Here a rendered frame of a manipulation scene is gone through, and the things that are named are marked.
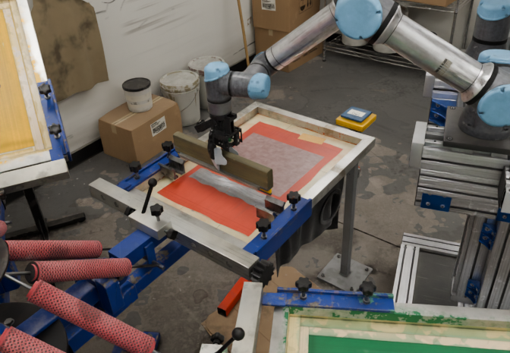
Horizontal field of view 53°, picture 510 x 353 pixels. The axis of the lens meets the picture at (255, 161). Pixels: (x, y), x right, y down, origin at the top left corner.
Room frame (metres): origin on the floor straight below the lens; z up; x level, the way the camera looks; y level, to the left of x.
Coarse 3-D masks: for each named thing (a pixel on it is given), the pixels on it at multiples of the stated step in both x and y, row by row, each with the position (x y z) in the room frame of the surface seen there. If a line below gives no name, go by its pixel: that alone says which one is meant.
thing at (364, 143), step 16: (240, 112) 1.96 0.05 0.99; (256, 112) 2.00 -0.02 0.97; (272, 112) 1.95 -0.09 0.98; (288, 112) 1.93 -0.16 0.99; (304, 128) 1.85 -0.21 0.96; (320, 128) 1.80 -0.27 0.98; (336, 128) 1.78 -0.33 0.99; (368, 144) 1.65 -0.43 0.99; (352, 160) 1.55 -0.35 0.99; (160, 176) 1.54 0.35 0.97; (336, 176) 1.46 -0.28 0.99; (320, 192) 1.37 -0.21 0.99; (176, 208) 1.32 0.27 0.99; (208, 224) 1.23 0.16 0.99; (240, 240) 1.15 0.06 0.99
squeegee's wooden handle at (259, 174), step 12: (180, 132) 1.55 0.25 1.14; (180, 144) 1.52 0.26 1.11; (192, 144) 1.48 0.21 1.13; (204, 144) 1.47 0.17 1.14; (192, 156) 1.49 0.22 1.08; (204, 156) 1.45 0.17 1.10; (228, 156) 1.39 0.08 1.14; (240, 156) 1.38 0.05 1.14; (228, 168) 1.39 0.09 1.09; (240, 168) 1.36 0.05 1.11; (252, 168) 1.32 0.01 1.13; (264, 168) 1.31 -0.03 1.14; (252, 180) 1.33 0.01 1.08; (264, 180) 1.30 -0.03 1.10
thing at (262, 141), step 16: (256, 128) 1.87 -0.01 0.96; (272, 128) 1.87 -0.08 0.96; (240, 144) 1.75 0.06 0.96; (256, 144) 1.75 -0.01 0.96; (272, 144) 1.74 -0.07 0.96; (256, 160) 1.63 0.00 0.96; (224, 176) 1.54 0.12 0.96; (160, 192) 1.46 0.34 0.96; (176, 192) 1.46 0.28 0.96; (192, 192) 1.45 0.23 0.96; (208, 192) 1.45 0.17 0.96; (192, 208) 1.36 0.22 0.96
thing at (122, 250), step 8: (136, 232) 1.15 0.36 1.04; (144, 232) 1.15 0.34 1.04; (128, 240) 1.12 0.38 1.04; (136, 240) 1.12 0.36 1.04; (144, 240) 1.12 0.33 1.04; (152, 240) 1.13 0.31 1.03; (160, 240) 1.16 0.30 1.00; (112, 248) 1.09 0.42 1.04; (120, 248) 1.09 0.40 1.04; (128, 248) 1.09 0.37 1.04; (136, 248) 1.09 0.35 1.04; (112, 256) 1.07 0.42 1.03; (120, 256) 1.06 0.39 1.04; (128, 256) 1.06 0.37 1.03; (136, 256) 1.08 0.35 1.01
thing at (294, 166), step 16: (288, 144) 1.73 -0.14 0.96; (304, 144) 1.73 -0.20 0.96; (320, 144) 1.72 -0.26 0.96; (272, 160) 1.63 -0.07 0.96; (288, 160) 1.62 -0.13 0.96; (304, 160) 1.61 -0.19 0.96; (320, 160) 1.61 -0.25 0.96; (288, 176) 1.52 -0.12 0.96; (304, 176) 1.51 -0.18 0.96; (272, 192) 1.43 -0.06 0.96; (288, 192) 1.42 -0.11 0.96; (208, 208) 1.36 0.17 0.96; (224, 208) 1.35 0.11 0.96; (240, 208) 1.35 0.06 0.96; (256, 208) 1.34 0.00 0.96; (224, 224) 1.27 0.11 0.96; (240, 224) 1.27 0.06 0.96
